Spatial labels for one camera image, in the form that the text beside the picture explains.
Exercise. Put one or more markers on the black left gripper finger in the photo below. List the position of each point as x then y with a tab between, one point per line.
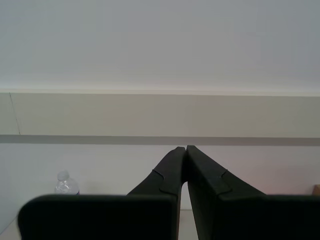
250	215
100	215

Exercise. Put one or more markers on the clear plastic water bottle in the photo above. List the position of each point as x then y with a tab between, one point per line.
65	186

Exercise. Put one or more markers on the brown cardboard box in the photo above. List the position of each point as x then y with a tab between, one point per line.
316	190

